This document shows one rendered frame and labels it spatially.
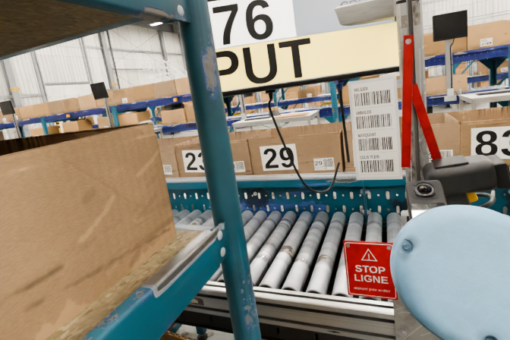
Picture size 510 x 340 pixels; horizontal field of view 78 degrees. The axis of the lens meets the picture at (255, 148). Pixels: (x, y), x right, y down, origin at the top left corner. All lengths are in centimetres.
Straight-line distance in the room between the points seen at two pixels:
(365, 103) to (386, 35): 18
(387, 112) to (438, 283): 44
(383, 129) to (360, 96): 8
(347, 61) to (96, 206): 61
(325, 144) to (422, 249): 106
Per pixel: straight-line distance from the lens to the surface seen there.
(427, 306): 25
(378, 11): 75
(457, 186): 62
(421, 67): 65
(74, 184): 22
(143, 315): 22
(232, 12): 74
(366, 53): 75
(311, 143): 130
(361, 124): 65
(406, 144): 66
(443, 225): 25
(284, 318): 90
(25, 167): 20
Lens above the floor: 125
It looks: 10 degrees down
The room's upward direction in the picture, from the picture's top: 8 degrees counter-clockwise
